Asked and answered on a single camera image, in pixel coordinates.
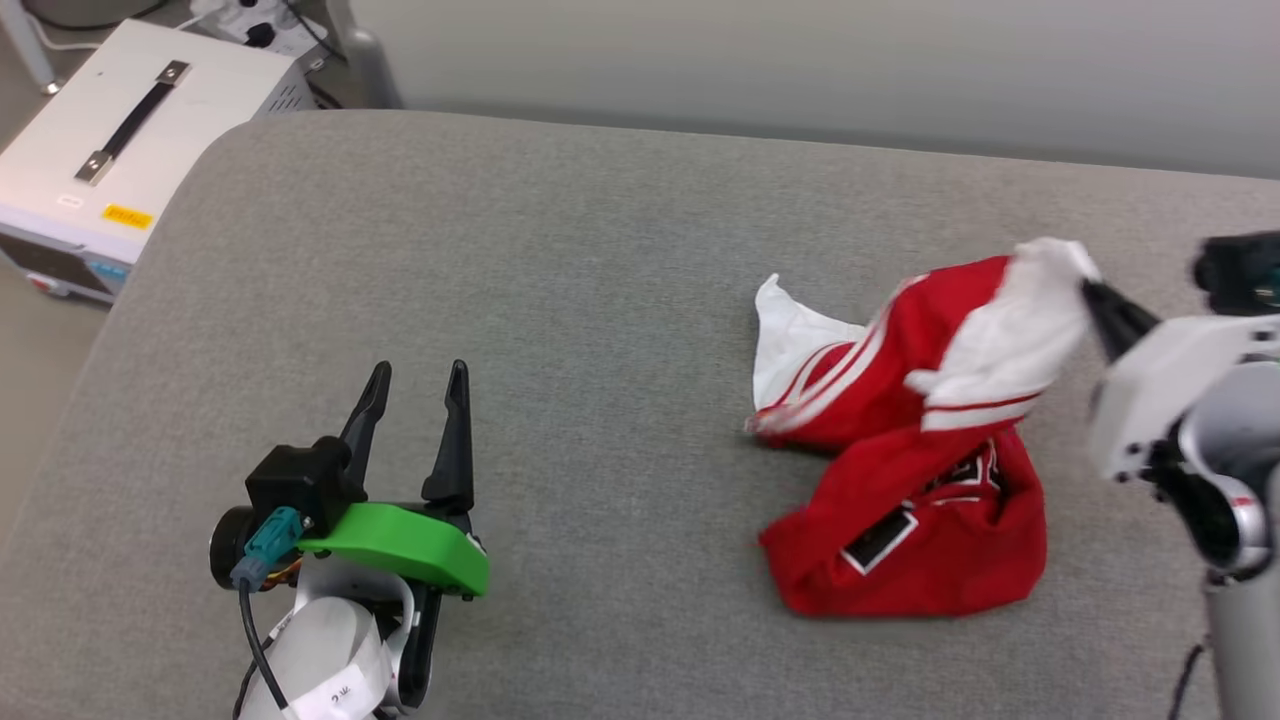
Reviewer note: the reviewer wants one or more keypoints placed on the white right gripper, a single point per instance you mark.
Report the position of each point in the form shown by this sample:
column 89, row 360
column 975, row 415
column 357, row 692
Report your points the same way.
column 1165, row 385

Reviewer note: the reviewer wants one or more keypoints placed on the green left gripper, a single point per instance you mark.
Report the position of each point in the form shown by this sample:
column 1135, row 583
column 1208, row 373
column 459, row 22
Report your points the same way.
column 400, row 540

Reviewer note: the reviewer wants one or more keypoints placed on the red and white jersey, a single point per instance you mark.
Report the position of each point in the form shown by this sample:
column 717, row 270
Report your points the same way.
column 900, row 470

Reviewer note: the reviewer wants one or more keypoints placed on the grey fabric sofa cushion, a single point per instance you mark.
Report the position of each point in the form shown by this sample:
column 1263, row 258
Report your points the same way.
column 500, row 300

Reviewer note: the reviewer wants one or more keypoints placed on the yellow case sticker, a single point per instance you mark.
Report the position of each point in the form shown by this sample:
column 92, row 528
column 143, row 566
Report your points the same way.
column 128, row 216

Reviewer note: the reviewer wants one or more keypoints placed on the grey chair leg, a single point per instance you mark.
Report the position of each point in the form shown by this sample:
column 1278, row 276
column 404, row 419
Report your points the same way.
column 365, row 60

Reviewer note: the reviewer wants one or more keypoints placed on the white equipment case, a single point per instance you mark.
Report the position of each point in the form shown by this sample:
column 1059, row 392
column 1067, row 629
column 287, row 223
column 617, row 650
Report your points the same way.
column 130, row 160

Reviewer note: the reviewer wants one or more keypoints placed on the white power strip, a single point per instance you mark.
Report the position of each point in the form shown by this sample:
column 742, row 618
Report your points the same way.
column 255, row 22

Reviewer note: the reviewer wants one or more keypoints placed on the white metal pole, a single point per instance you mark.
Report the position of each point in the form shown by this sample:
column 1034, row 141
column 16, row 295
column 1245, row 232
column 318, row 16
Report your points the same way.
column 28, row 45

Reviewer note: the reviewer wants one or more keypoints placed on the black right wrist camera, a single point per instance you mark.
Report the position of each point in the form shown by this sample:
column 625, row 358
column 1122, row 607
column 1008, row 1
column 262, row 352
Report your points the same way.
column 1240, row 270

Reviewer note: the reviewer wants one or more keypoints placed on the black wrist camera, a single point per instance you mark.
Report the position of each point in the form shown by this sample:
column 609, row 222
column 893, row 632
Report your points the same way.
column 1240, row 270
column 295, row 485

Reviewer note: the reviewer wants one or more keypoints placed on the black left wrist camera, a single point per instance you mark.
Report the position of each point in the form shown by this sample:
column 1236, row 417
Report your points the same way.
column 295, row 485

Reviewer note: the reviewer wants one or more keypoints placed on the teal left camera connector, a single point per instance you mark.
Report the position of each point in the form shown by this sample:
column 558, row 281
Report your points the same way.
column 268, row 540

